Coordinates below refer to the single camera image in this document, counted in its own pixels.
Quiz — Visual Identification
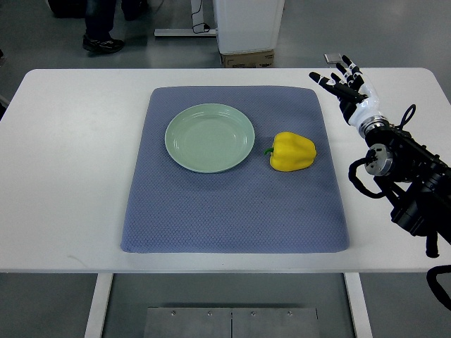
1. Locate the black power cable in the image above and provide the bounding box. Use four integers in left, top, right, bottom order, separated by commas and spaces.
190, 0, 211, 35

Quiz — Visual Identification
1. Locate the blue textured mat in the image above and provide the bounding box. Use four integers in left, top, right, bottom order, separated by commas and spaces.
121, 86, 349, 254

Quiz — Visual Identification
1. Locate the white table leg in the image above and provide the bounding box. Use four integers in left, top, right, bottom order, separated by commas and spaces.
84, 273, 113, 338
344, 273, 373, 338

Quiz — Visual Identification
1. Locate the white desk foot bar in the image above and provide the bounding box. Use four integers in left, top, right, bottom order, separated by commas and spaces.
154, 29, 216, 37

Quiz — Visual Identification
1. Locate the right white table leg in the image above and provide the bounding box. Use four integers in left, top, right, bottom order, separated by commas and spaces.
344, 273, 373, 338

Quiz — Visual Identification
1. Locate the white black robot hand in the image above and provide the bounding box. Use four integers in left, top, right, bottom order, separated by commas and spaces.
309, 55, 380, 127

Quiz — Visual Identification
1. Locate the cardboard box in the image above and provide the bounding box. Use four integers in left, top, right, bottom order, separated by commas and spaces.
221, 50, 275, 68

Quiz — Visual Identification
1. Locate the person leg with black shoe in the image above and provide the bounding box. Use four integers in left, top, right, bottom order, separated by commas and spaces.
82, 0, 125, 54

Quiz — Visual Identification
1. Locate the white bin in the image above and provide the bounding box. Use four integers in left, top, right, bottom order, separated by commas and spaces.
214, 0, 285, 54

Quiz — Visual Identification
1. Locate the yellow bell pepper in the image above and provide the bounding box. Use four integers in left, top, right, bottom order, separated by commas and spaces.
264, 132, 317, 172

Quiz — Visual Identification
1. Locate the small grey floor plate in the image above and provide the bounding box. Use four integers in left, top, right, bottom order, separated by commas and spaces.
323, 53, 342, 65

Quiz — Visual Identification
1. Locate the left white table leg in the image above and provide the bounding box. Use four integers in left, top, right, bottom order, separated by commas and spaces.
84, 273, 113, 338

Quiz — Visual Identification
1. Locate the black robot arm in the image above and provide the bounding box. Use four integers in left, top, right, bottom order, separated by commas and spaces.
348, 105, 450, 258

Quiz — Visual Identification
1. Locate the light green plate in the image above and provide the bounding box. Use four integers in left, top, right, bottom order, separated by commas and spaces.
165, 104, 255, 173

